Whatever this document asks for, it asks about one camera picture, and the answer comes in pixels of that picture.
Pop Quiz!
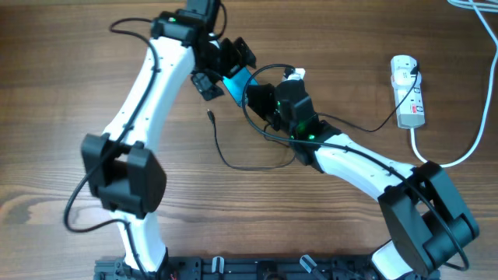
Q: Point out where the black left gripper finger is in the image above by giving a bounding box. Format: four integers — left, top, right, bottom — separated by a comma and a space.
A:
191, 72, 224, 101
234, 37, 257, 68

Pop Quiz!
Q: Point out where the smartphone with teal screen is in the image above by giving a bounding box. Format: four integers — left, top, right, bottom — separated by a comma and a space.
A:
223, 68, 252, 107

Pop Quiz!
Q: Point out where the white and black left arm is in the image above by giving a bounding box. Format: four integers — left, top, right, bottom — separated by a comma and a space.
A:
81, 1, 256, 279

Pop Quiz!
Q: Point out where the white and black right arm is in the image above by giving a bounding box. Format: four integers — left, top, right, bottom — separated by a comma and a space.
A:
243, 79, 479, 279

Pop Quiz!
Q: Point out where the white charger adapter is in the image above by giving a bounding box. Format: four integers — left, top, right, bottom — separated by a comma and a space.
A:
391, 68, 422, 89

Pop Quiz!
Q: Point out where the white power strip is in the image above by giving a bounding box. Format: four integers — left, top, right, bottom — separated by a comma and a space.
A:
391, 54, 425, 129

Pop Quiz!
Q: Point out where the black mounting base rail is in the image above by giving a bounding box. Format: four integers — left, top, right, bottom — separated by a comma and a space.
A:
93, 254, 440, 280

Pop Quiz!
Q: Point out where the white power strip cord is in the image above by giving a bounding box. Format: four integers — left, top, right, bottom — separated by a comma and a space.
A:
409, 0, 498, 169

